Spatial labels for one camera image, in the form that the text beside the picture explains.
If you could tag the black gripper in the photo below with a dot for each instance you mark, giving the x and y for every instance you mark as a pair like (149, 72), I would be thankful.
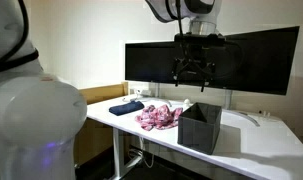
(195, 58)

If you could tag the pink floral cloth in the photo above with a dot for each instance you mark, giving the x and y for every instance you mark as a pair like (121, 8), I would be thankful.
(157, 116)

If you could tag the navy blue cloth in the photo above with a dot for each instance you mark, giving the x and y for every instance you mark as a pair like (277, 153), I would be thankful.
(126, 108)

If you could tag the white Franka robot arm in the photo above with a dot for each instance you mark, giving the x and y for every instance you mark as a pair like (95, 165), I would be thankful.
(31, 113)

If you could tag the dark grey fabric box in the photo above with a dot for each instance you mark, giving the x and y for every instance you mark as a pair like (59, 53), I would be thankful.
(197, 136)

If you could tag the small white round object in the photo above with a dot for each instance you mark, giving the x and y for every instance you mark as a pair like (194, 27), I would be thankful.
(187, 102)

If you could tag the silver curved monitor stand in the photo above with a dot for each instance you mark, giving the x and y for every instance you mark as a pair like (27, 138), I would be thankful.
(157, 89)
(228, 100)

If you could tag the black flat monitor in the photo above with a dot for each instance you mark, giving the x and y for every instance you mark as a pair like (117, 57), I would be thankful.
(264, 63)
(147, 61)

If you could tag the white power adapter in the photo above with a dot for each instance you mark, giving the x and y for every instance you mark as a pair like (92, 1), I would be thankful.
(143, 92)

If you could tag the light wooden board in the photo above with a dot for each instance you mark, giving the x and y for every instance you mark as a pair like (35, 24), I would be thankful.
(101, 93)

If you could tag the white table leg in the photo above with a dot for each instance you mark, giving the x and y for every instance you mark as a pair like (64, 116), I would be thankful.
(116, 150)

